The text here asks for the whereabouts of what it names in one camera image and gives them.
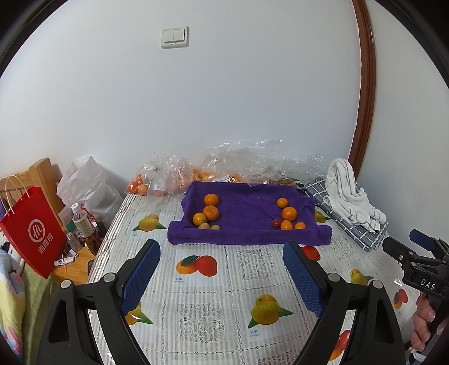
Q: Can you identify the small clear bottle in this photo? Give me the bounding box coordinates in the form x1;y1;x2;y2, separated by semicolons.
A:
66;232;83;253

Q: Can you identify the clear bag of brown fruits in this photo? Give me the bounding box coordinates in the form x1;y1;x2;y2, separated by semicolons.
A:
270;153;325;186

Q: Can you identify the wooden nightstand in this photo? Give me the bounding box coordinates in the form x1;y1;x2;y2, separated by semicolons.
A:
52;246;97;286

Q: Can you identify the fruit-print tablecloth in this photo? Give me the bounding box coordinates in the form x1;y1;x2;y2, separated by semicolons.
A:
86;191;418;365

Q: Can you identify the white and teal carton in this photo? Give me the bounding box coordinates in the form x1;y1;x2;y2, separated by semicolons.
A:
58;207;74;229

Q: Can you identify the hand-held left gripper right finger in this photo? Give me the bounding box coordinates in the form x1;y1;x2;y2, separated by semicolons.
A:
283;240;400;365

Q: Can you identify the person's right hand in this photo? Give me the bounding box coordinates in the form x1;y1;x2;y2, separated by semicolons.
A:
409;293;443;352

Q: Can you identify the white-capped drink bottle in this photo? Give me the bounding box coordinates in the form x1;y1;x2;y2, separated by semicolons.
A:
71;204;100;255

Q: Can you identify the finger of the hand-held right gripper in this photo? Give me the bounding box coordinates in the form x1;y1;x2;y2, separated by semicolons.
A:
382;237;427;271
410;229;449;260

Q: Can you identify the brown wooden door frame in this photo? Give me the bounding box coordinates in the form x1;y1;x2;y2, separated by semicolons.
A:
348;0;377;172

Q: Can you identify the white light switch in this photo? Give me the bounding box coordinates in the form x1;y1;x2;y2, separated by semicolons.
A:
161;26;190;50

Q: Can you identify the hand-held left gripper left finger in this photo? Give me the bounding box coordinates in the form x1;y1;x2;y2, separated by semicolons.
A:
37;239;161;365

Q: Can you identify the colourful printed blanket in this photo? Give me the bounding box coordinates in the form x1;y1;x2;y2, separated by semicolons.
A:
0;249;27;362

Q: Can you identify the green bed sheet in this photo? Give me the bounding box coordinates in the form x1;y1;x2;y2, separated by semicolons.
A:
21;270;60;365

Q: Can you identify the clear plastic bag of oranges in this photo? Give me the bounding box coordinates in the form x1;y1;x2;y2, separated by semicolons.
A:
126;152;192;197

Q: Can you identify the purple towel-lined tray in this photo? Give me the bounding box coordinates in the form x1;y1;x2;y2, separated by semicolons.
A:
167;181;333;246

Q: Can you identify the white plastic bag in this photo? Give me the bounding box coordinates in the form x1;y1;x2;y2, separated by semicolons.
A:
57;155;124;225

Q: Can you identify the grey checked cloth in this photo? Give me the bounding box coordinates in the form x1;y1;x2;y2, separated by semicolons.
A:
303;177;389;252

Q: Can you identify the large crumpled clear plastic bag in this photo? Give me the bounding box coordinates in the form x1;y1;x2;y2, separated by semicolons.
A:
194;140;285;185

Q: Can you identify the white striped towel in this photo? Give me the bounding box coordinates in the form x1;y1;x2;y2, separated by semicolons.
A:
323;159;389;233

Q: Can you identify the red paper bag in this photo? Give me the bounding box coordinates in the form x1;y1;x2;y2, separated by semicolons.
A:
0;175;68;279

